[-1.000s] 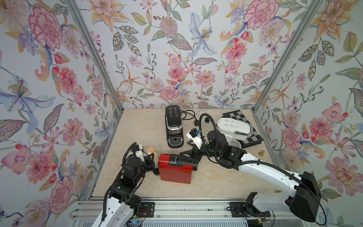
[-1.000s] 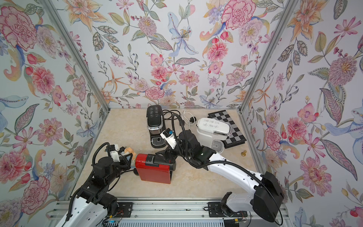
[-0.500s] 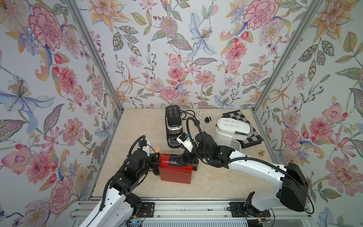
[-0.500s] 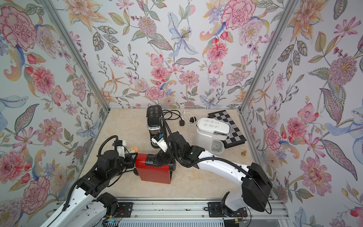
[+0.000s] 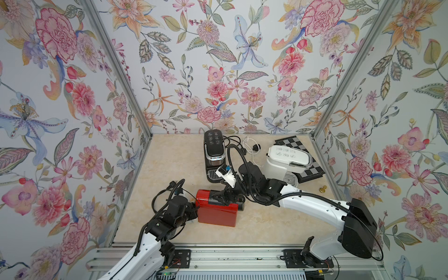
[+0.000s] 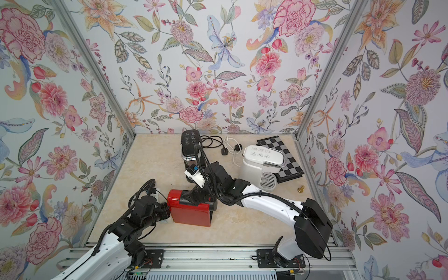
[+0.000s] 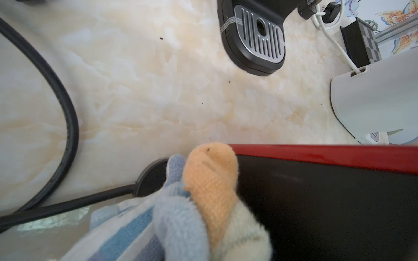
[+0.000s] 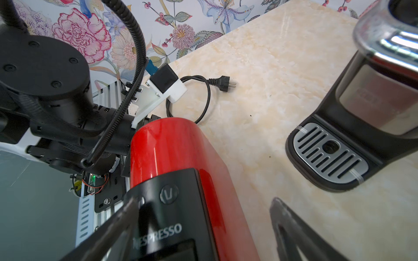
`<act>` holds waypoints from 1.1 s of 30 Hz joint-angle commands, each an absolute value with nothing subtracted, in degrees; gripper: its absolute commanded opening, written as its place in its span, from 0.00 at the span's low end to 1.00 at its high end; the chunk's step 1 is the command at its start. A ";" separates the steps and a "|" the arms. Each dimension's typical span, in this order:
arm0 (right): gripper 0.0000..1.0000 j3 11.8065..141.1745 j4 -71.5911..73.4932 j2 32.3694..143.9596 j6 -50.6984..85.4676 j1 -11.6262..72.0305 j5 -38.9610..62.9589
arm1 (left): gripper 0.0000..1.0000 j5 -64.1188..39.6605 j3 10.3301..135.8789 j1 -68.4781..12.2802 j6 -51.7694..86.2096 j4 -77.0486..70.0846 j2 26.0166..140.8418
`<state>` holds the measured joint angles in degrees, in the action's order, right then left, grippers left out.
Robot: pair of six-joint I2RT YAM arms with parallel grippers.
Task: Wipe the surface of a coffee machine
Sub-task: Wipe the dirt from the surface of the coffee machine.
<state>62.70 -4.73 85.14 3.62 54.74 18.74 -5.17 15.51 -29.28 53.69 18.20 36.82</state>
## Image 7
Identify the black white chessboard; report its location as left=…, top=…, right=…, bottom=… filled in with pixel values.
left=340, top=17, right=382, bottom=67

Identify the black coffee machine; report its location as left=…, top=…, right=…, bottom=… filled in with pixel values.
left=217, top=0, right=319, bottom=76

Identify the red machine black cable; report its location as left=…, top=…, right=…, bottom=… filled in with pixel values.
left=0, top=17, right=170, bottom=234

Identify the white power cable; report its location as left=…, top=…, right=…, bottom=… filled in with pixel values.
left=310, top=0, right=361, bottom=74

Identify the blue striped cloth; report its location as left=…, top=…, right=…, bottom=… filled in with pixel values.
left=63, top=142, right=273, bottom=261

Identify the white coffee machine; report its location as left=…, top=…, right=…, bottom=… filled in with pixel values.
left=330, top=49, right=418, bottom=146

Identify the red coffee machine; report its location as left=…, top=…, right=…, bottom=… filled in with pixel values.
left=232, top=144, right=418, bottom=261

